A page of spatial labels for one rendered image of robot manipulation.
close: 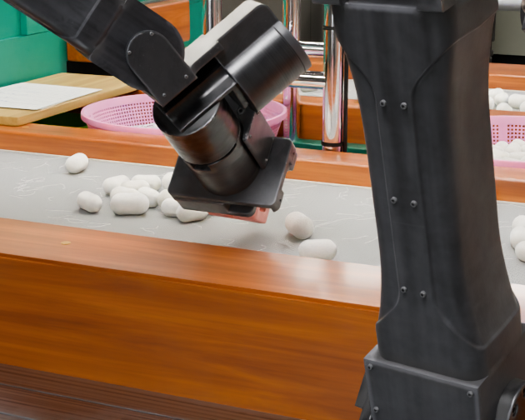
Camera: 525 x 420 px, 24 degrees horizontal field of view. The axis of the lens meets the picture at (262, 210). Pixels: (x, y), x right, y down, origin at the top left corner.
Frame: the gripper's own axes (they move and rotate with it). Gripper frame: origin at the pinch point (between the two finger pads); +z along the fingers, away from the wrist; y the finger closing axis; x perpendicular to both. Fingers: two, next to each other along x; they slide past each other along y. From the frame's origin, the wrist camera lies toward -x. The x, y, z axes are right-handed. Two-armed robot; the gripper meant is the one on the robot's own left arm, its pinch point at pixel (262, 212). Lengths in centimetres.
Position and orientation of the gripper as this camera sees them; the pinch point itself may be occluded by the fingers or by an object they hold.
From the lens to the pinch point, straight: 112.1
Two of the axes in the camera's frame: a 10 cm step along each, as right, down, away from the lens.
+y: -9.2, -1.1, 3.9
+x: -2.6, 8.9, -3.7
